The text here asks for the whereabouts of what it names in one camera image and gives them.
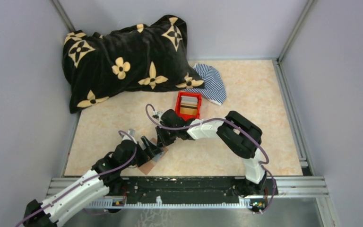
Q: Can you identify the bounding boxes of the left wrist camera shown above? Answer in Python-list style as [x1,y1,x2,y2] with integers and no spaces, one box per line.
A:
[125,129,135,140]

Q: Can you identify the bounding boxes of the black floral blanket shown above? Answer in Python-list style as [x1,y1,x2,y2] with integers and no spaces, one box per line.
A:
[62,15,205,114]

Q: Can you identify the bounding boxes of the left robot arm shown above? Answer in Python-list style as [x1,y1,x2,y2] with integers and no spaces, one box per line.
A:
[17,136,164,227]

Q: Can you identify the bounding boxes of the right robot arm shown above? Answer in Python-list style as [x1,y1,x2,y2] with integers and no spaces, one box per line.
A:
[153,109,269,195]

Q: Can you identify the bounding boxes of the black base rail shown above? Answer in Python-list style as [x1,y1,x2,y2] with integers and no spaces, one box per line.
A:
[108,176,278,204]

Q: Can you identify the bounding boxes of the blue striped cloth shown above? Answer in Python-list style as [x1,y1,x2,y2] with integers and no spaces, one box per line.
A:
[184,63,227,105]

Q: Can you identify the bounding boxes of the red plastic bin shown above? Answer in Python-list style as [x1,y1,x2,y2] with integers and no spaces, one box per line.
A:
[174,91,202,120]

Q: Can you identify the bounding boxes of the pink leather card holder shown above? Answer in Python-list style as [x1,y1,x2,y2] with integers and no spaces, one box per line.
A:
[137,147,169,175]

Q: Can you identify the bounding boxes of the grey cards in bin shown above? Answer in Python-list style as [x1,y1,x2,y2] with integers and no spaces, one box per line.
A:
[180,96,199,108]

